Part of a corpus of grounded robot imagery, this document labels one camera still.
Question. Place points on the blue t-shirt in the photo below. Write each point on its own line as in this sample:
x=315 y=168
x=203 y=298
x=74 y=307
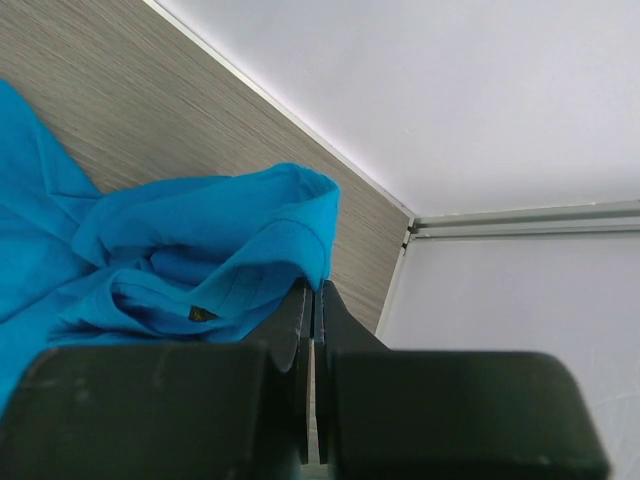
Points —
x=187 y=259

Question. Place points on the aluminium frame post right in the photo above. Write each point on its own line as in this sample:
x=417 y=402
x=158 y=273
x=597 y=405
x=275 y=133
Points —
x=619 y=217

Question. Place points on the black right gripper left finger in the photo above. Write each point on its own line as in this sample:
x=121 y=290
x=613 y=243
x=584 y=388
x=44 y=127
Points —
x=168 y=410

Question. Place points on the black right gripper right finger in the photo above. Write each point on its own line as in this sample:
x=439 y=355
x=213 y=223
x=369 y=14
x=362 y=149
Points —
x=400 y=414

